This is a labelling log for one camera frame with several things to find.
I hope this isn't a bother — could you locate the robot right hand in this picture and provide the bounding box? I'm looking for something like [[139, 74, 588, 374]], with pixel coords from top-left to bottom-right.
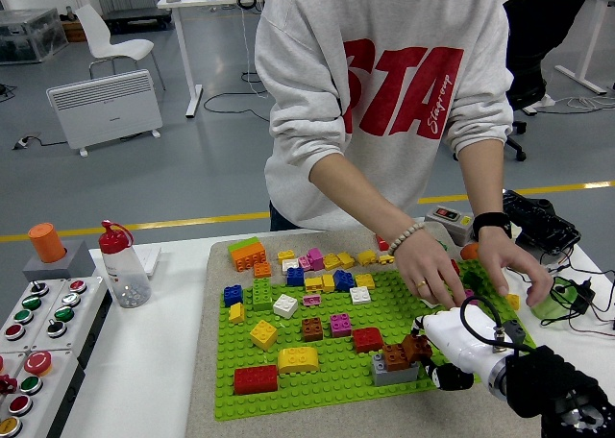
[[411, 306, 511, 393]]

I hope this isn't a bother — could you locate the person's left hand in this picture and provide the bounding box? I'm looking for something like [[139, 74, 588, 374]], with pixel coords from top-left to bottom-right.
[[475, 226, 554, 310]]

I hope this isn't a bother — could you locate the person's right hand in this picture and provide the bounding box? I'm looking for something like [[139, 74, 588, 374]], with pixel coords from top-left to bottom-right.
[[393, 227, 475, 310]]

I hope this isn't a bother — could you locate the dark brown brick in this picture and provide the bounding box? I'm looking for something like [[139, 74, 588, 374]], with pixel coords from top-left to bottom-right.
[[401, 334, 432, 363]]

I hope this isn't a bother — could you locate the green translucent cup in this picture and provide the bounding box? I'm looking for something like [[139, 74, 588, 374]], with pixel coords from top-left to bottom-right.
[[528, 277, 578, 321]]

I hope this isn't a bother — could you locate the green studded baseplate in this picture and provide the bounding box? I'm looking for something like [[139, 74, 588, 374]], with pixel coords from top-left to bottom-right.
[[212, 257, 539, 424]]

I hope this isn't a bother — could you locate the black smartwatch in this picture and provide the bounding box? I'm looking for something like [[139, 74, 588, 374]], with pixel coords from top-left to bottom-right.
[[472, 211, 513, 241]]

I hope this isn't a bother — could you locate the black handheld controller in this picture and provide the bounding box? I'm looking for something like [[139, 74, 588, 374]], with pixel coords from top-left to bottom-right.
[[502, 189, 581, 257]]

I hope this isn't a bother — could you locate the grey push-button box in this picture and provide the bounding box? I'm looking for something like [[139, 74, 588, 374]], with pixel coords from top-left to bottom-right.
[[424, 204, 478, 248]]

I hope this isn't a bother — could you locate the orange-brown brick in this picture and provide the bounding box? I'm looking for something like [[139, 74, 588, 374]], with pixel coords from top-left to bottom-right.
[[381, 344, 409, 373]]

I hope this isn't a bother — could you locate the grey long brick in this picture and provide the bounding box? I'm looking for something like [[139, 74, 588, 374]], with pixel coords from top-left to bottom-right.
[[370, 352, 420, 388]]

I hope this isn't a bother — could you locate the grey-brown mat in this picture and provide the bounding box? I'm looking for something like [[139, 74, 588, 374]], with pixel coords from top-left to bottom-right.
[[184, 219, 547, 438]]

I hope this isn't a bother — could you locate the yellow curved brick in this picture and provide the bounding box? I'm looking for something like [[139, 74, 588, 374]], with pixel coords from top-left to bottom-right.
[[277, 346, 320, 376]]

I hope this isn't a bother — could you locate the lime green tall brick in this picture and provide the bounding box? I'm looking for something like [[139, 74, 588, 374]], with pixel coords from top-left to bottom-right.
[[251, 278, 274, 313]]

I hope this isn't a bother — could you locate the black office chair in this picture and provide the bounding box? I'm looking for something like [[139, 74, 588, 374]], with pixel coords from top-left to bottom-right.
[[502, 0, 596, 162]]

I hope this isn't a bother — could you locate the large yellow brick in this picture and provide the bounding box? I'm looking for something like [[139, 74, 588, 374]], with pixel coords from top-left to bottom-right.
[[249, 319, 280, 351]]

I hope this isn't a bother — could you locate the orange long brick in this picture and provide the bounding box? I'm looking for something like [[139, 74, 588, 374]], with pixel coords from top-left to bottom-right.
[[230, 241, 269, 273]]

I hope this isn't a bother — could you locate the lime green flat brick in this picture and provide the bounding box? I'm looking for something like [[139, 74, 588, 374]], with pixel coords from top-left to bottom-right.
[[227, 236, 263, 255]]

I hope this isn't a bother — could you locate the red long brick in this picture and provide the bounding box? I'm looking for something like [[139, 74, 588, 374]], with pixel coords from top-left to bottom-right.
[[233, 364, 280, 397]]

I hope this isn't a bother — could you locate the standing person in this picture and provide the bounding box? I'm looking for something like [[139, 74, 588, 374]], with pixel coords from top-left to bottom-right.
[[253, 0, 554, 312]]

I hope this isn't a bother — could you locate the white flat panel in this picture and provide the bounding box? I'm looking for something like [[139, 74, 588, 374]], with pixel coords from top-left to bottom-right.
[[129, 244, 162, 279]]

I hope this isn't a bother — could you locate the clear bottle red cap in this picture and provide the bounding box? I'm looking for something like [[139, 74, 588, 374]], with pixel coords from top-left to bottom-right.
[[97, 219, 153, 310]]

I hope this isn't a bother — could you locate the grey block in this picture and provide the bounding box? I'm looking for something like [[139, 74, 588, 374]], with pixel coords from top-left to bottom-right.
[[21, 239, 98, 284]]

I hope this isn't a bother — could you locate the grey four-button control box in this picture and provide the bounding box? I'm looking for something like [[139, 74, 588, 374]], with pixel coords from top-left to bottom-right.
[[0, 278, 66, 353], [29, 276, 112, 370]]

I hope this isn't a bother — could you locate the white panel heater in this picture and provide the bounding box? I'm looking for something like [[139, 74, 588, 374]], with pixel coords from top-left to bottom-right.
[[45, 68, 164, 158]]

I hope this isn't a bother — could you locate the white chair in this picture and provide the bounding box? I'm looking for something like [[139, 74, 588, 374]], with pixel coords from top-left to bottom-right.
[[74, 4, 167, 92]]

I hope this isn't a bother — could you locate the orange cylinder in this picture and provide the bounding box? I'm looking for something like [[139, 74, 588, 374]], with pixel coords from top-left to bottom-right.
[[27, 222, 67, 264]]

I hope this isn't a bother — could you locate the black platform dolly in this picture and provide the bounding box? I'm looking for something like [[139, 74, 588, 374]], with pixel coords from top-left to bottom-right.
[[101, 6, 173, 35]]

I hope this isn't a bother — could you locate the grey emergency-stop control box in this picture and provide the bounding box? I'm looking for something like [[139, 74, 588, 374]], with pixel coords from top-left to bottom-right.
[[0, 349, 88, 438]]

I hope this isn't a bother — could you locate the black floor plug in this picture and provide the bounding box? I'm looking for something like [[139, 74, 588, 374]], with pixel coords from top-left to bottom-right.
[[11, 134, 43, 152]]

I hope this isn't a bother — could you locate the wooden box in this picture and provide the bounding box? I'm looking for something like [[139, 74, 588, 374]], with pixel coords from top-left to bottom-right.
[[61, 18, 89, 44]]

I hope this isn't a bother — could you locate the clear storage crate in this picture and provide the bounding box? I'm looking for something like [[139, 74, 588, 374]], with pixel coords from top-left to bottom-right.
[[0, 8, 70, 66]]

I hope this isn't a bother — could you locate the bead bracelet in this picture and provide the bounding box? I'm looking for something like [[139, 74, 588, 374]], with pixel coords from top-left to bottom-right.
[[386, 221, 427, 257]]

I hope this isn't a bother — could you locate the black plug with cord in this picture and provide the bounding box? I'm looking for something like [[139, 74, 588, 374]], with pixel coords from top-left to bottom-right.
[[516, 245, 615, 338]]

